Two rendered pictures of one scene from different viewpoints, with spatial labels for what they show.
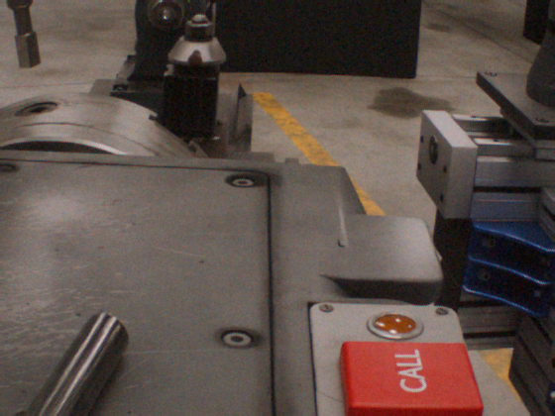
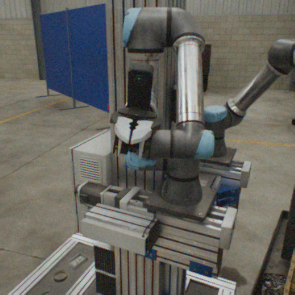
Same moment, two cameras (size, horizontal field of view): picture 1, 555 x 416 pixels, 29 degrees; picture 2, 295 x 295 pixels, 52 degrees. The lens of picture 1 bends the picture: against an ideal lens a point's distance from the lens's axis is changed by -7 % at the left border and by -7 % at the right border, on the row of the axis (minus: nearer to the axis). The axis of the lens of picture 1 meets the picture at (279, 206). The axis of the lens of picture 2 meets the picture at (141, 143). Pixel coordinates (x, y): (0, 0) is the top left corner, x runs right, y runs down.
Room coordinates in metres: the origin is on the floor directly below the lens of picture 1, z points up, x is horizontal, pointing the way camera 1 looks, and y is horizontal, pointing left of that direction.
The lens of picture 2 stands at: (2.21, 0.07, 1.72)
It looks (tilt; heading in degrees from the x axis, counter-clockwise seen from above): 20 degrees down; 215
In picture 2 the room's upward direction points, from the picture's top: straight up
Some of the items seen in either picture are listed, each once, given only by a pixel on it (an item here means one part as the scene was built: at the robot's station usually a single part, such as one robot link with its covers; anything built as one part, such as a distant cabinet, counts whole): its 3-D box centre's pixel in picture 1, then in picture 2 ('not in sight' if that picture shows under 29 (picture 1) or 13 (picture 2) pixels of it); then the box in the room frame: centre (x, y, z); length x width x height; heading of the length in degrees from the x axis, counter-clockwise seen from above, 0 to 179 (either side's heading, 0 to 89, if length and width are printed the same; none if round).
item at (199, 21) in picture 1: (198, 27); not in sight; (1.49, 0.13, 1.17); 0.04 x 0.04 x 0.03
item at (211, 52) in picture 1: (197, 49); not in sight; (1.49, 0.13, 1.13); 0.08 x 0.08 x 0.03
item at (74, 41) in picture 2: not in sight; (70, 60); (-2.97, -5.62, 1.18); 4.12 x 0.80 x 2.35; 70
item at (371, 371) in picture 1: (408, 389); not in sight; (0.43, -0.06, 1.26); 0.06 x 0.06 x 0.02; 2
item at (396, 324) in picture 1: (394, 328); not in sight; (0.49, -0.06, 1.26); 0.02 x 0.02 x 0.01
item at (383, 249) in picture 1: (367, 266); not in sight; (0.60, -0.05, 1.24); 0.09 x 0.08 x 0.03; 2
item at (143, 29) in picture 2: not in sight; (146, 95); (1.38, -0.49, 1.54); 0.15 x 0.12 x 0.55; 121
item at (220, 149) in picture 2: not in sight; (212, 143); (0.82, -0.46, 1.21); 0.15 x 0.15 x 0.10
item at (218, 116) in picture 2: not in sight; (214, 120); (0.81, -0.45, 1.33); 0.13 x 0.12 x 0.14; 170
